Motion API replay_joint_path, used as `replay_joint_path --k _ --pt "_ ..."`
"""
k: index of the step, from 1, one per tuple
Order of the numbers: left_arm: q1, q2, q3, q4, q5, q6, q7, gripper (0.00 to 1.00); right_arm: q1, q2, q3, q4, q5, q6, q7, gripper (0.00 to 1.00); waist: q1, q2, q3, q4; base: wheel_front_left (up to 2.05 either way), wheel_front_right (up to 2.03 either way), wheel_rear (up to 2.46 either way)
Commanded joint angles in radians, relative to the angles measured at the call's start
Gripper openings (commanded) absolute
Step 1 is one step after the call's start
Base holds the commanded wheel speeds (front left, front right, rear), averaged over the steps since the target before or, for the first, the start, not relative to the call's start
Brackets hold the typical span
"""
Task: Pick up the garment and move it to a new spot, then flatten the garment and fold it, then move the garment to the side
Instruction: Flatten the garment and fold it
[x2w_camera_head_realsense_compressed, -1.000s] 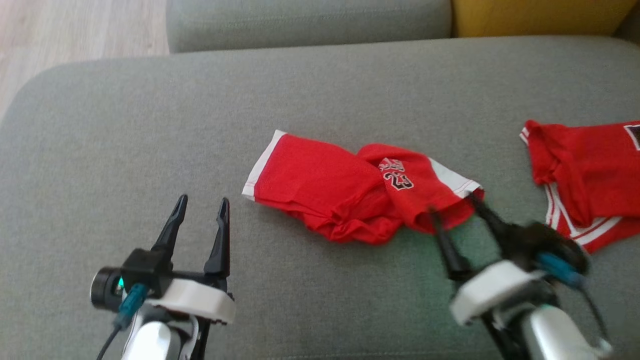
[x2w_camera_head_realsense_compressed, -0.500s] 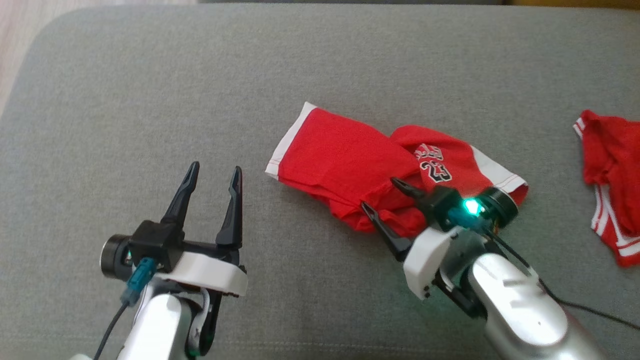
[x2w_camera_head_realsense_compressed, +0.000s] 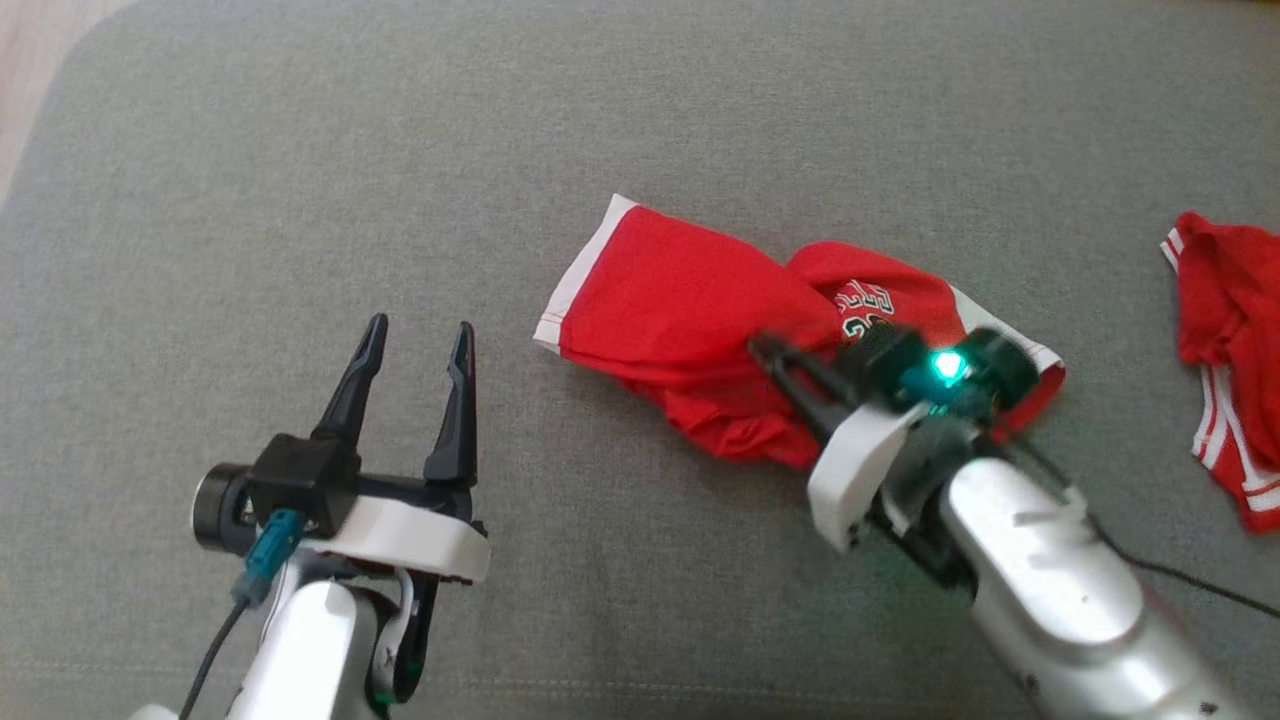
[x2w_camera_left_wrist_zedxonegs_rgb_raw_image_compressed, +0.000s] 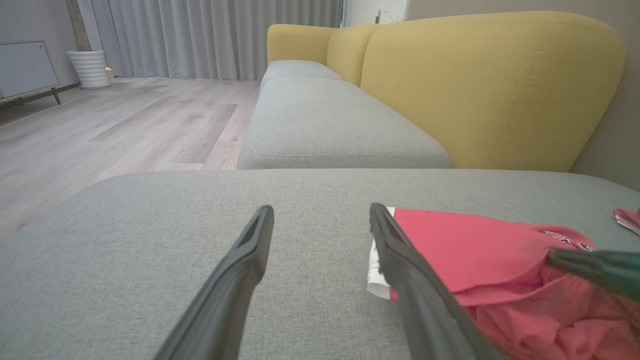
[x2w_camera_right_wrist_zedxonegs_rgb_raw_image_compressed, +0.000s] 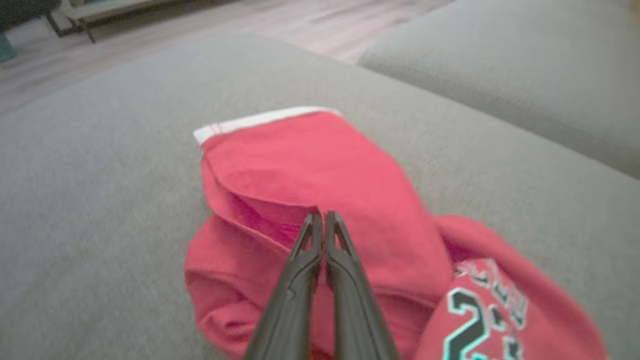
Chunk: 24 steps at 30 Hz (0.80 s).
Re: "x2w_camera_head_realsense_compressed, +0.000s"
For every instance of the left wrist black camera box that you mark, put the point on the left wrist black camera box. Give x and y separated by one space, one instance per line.
305 480

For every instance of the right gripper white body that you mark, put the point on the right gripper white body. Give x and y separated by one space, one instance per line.
860 470

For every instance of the red white striped jersey garment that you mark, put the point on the red white striped jersey garment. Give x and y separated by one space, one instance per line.
1235 300

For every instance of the red garment wide white band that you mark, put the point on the red garment wide white band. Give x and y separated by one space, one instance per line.
670 290

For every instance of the grey sofa seat cushion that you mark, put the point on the grey sofa seat cushion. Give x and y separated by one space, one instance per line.
300 150

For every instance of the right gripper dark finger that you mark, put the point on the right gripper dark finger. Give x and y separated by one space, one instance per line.
815 410
815 368

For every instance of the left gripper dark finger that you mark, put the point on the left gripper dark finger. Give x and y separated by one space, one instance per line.
458 430
355 390

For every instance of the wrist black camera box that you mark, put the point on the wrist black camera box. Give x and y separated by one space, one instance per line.
305 480
885 360

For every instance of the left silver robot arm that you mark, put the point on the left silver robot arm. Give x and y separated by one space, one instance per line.
310 650

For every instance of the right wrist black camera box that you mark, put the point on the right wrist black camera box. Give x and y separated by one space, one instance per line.
885 360

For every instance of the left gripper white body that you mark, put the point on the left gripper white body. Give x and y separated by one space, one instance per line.
420 535

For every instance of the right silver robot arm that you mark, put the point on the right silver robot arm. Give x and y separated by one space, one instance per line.
1050 600

